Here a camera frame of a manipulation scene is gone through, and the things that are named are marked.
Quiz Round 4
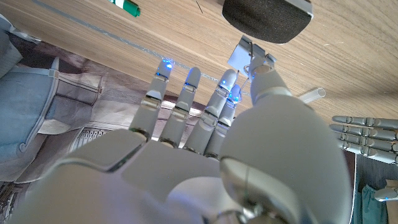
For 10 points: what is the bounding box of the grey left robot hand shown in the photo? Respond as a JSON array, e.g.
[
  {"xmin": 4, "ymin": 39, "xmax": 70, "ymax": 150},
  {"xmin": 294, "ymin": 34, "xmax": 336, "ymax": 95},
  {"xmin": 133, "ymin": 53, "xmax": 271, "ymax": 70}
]
[{"xmin": 329, "ymin": 114, "xmax": 398, "ymax": 202}]

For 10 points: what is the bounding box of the silver paper clamp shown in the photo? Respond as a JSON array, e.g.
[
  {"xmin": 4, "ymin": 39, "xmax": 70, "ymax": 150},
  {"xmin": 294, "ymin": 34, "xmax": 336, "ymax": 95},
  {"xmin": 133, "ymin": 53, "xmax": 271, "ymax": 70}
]
[{"xmin": 227, "ymin": 35, "xmax": 277, "ymax": 78}]

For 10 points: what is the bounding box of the black oval eraser pad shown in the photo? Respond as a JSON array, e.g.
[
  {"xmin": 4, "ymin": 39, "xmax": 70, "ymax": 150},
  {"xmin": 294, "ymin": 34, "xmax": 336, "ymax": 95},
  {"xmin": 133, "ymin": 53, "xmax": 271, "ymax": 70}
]
[{"xmin": 221, "ymin": 0, "xmax": 314, "ymax": 44}]

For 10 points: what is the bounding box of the clear plastic tube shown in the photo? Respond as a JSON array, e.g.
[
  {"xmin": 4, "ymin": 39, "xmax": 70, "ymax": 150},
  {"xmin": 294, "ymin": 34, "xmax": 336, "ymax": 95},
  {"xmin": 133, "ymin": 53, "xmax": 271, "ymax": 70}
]
[{"xmin": 298, "ymin": 87, "xmax": 326, "ymax": 104}]

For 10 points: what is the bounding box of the green capped white marker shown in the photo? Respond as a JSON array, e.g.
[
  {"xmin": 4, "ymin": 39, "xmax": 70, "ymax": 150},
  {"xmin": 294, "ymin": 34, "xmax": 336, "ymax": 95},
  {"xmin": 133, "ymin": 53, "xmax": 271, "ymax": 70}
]
[{"xmin": 108, "ymin": 0, "xmax": 141, "ymax": 18}]

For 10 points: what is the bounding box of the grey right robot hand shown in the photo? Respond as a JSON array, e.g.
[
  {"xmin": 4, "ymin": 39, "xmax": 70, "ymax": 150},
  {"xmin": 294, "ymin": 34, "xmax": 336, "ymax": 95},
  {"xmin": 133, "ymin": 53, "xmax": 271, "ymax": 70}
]
[{"xmin": 6, "ymin": 58, "xmax": 354, "ymax": 224}]

